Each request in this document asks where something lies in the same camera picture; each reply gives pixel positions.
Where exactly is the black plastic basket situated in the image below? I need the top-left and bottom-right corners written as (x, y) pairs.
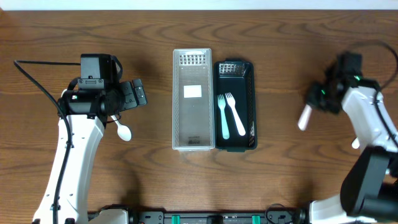
top-left (213, 58), bottom-right (257, 152)

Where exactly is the mint green plastic fork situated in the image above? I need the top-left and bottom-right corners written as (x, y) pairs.
top-left (217, 95), bottom-right (230, 139)

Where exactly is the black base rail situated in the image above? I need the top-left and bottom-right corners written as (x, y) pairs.
top-left (101, 203), bottom-right (310, 224)

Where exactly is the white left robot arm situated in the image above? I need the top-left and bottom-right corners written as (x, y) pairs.
top-left (32, 78), bottom-right (147, 224)

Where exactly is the pale pink plastic spoon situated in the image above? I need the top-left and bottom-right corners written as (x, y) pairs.
top-left (297, 105), bottom-right (312, 131)

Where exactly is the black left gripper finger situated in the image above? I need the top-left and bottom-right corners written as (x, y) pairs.
top-left (132, 78), bottom-right (147, 106)
top-left (123, 84), bottom-right (134, 109)

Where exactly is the white label in basket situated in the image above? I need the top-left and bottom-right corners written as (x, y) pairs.
top-left (183, 85), bottom-right (202, 98)

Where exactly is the white plastic fork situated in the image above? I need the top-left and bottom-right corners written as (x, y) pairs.
top-left (225, 93), bottom-right (246, 136)
top-left (351, 138), bottom-right (360, 149)

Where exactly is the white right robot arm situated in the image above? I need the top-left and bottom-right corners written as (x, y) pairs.
top-left (131, 52), bottom-right (397, 223)

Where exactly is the clear plastic basket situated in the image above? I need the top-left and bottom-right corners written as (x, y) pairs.
top-left (172, 48), bottom-right (215, 152)

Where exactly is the white plastic spoon near gripper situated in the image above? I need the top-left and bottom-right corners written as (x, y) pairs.
top-left (111, 115), bottom-right (132, 141)

